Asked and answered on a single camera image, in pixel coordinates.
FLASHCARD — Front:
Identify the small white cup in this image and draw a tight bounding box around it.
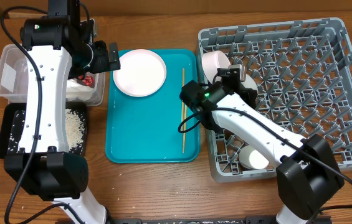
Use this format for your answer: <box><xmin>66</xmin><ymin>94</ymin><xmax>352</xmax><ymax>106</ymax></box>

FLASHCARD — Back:
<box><xmin>239</xmin><ymin>145</ymin><xmax>269</xmax><ymax>170</ymax></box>

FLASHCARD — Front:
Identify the clear plastic waste bin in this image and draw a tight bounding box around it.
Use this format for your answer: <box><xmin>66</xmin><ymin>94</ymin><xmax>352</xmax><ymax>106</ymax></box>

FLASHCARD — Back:
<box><xmin>0</xmin><ymin>44</ymin><xmax>105</xmax><ymax>106</ymax></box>

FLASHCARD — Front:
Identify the black rectangular tray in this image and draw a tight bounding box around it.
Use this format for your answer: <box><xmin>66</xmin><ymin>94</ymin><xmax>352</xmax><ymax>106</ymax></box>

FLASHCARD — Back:
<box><xmin>0</xmin><ymin>102</ymin><xmax>88</xmax><ymax>159</ymax></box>

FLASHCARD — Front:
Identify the teal serving tray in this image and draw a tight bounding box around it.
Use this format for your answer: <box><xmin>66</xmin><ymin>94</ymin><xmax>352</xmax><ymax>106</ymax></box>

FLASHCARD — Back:
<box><xmin>105</xmin><ymin>49</ymin><xmax>201</xmax><ymax>164</ymax></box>

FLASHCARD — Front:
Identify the long wooden chopstick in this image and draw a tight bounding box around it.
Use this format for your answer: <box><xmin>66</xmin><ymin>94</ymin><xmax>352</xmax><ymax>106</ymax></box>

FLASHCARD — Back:
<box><xmin>180</xmin><ymin>68</ymin><xmax>186</xmax><ymax>134</ymax></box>

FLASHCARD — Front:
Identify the grey shallow bowl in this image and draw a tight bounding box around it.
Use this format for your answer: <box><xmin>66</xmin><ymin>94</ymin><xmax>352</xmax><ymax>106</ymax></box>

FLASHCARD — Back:
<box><xmin>241</xmin><ymin>75</ymin><xmax>258</xmax><ymax>91</ymax></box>

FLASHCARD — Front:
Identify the grey dishwasher rack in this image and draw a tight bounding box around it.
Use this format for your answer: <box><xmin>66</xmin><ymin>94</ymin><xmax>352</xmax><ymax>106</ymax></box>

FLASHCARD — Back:
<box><xmin>196</xmin><ymin>17</ymin><xmax>352</xmax><ymax>170</ymax></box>

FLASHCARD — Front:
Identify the red white wrapper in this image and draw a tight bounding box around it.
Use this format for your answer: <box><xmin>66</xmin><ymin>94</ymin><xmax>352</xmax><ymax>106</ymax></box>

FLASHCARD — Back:
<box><xmin>77</xmin><ymin>75</ymin><xmax>95</xmax><ymax>87</ymax></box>

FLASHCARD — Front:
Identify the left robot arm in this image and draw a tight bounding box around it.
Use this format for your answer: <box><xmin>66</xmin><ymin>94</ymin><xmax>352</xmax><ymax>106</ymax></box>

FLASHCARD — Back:
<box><xmin>4</xmin><ymin>0</ymin><xmax>120</xmax><ymax>223</ymax></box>

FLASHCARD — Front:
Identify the pink rice bowl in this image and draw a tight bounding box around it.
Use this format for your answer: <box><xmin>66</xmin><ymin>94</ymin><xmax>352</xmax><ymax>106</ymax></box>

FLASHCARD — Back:
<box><xmin>201</xmin><ymin>50</ymin><xmax>231</xmax><ymax>83</ymax></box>

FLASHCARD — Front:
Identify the large white plate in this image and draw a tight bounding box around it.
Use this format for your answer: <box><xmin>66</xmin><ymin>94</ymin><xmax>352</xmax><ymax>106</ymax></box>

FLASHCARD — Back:
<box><xmin>113</xmin><ymin>49</ymin><xmax>167</xmax><ymax>97</ymax></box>

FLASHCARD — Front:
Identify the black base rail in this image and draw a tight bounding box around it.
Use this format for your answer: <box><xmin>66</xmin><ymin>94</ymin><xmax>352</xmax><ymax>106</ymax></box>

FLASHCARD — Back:
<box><xmin>55</xmin><ymin>214</ymin><xmax>332</xmax><ymax>224</ymax></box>

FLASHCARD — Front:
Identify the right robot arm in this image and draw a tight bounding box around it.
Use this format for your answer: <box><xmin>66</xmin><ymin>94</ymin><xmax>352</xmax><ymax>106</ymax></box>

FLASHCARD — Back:
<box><xmin>179</xmin><ymin>65</ymin><xmax>345</xmax><ymax>223</ymax></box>

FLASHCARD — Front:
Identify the short wooden chopstick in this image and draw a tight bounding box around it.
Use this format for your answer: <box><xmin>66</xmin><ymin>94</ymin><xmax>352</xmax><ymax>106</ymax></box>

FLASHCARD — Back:
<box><xmin>181</xmin><ymin>103</ymin><xmax>187</xmax><ymax>153</ymax></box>

